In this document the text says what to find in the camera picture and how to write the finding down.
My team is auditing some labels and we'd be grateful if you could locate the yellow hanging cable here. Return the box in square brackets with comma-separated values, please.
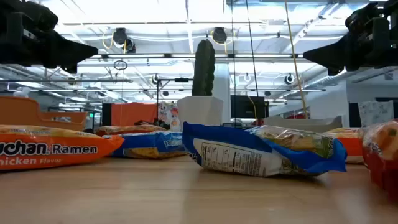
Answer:
[284, 0, 310, 119]

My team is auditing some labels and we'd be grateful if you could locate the black computer case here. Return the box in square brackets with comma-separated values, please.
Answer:
[230, 95, 270, 119]

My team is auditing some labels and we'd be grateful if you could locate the orange partition panel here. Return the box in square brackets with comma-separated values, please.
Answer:
[111, 103, 158, 136]

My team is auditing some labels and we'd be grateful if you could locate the blue soy sauce ramen pack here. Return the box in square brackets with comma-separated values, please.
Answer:
[182, 121, 348, 178]
[104, 130, 187, 160]

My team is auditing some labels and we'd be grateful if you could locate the white patterned board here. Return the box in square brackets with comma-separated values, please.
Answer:
[358, 100, 395, 127]

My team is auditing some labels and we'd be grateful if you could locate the white hexagonal plant pot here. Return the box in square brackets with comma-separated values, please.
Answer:
[177, 95, 224, 133]

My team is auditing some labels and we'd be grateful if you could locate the thin black hanging cable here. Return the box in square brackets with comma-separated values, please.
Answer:
[231, 0, 237, 125]

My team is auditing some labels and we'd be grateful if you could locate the light grey plastic bin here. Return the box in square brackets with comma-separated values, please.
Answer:
[263, 115, 343, 134]

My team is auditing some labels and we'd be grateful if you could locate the red beef ramen pack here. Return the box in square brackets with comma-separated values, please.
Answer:
[95, 124, 167, 137]
[359, 119, 398, 202]

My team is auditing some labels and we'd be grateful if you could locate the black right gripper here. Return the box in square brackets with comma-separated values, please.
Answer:
[303, 0, 398, 77]

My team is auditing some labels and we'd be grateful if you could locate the cartoon poster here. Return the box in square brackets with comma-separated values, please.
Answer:
[157, 101, 182, 131]

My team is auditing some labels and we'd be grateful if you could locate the orange plastic bin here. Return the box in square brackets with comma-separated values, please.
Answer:
[0, 95, 89, 132]

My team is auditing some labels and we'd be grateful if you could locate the green cactus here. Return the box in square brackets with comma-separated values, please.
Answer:
[191, 39, 216, 97]

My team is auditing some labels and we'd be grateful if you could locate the orange chicken ramen pack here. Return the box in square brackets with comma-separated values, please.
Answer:
[325, 126, 366, 165]
[0, 124, 125, 171]

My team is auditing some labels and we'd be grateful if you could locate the black camera stand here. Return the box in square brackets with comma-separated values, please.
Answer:
[155, 77, 194, 125]

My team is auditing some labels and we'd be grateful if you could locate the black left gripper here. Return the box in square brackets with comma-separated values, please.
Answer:
[0, 0, 99, 75]

